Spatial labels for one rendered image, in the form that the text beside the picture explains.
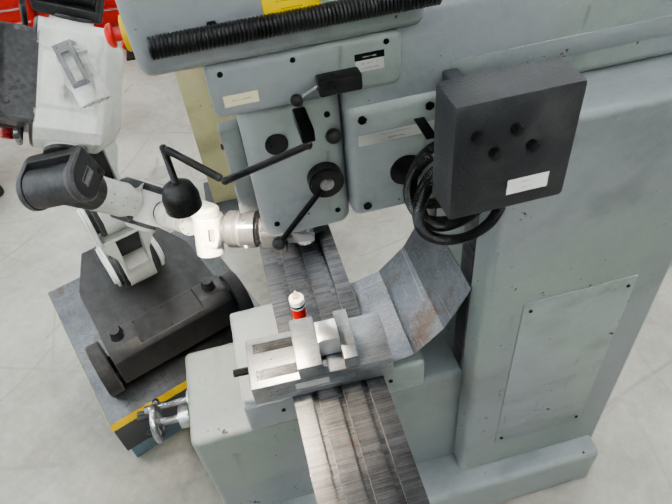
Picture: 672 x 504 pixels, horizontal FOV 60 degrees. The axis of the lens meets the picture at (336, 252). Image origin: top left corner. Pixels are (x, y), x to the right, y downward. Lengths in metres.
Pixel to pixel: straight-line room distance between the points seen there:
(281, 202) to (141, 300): 1.20
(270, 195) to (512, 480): 1.40
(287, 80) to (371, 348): 0.72
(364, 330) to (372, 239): 1.66
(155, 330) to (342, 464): 0.99
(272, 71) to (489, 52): 0.39
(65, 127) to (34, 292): 2.11
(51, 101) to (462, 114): 0.90
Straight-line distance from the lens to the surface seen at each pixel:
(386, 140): 1.13
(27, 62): 1.42
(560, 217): 1.30
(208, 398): 1.78
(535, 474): 2.22
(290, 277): 1.73
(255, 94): 1.02
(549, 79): 0.91
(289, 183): 1.16
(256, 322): 1.74
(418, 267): 1.66
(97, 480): 2.63
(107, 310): 2.32
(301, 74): 1.02
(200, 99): 3.11
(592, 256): 1.46
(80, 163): 1.40
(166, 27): 0.96
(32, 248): 3.72
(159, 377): 2.26
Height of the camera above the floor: 2.16
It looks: 45 degrees down
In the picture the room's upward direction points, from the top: 7 degrees counter-clockwise
